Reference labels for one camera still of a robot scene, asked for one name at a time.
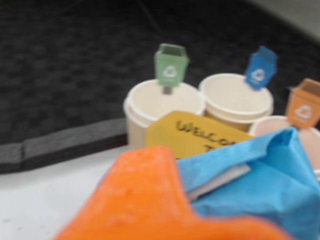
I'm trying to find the blue recycling bin sign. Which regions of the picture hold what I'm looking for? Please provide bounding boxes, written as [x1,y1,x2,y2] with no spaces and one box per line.
[243,46,278,91]

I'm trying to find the green recycling bin sign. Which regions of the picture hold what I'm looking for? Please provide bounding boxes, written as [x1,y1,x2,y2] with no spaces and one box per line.
[153,43,188,96]

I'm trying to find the orange recycling bin sign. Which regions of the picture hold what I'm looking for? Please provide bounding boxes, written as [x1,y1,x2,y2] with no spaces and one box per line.
[286,78,320,131]

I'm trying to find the blue paper ball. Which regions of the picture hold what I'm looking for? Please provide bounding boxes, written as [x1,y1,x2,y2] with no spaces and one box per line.
[174,127,320,240]

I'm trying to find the yellow handwritten welcome sign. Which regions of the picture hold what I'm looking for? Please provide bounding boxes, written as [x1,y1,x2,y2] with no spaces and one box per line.
[144,111,256,161]

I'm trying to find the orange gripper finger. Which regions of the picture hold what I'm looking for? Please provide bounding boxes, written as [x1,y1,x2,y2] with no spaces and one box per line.
[52,146,296,240]

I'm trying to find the beige ripple paper cup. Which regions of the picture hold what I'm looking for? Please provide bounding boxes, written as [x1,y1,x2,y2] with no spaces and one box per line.
[123,78,207,151]
[198,72,275,133]
[249,115,320,181]

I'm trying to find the long dark grey foam strip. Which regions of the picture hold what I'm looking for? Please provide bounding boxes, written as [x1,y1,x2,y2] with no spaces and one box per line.
[0,143,26,175]

